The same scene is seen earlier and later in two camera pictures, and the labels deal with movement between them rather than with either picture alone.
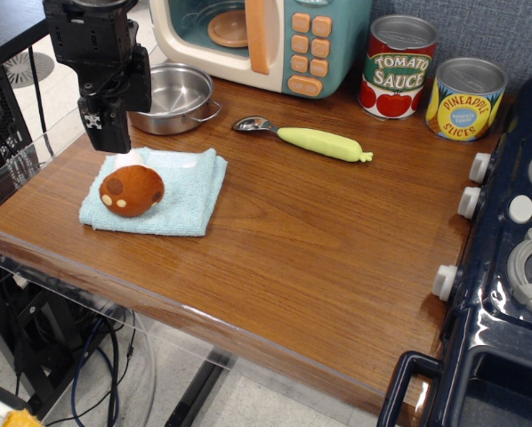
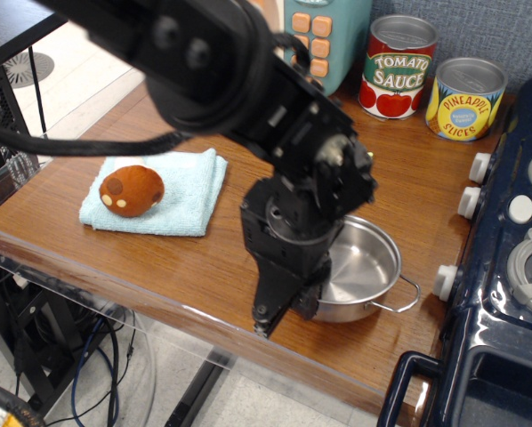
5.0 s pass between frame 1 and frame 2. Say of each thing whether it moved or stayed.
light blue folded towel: stayed
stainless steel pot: moved
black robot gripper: moved
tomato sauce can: stayed
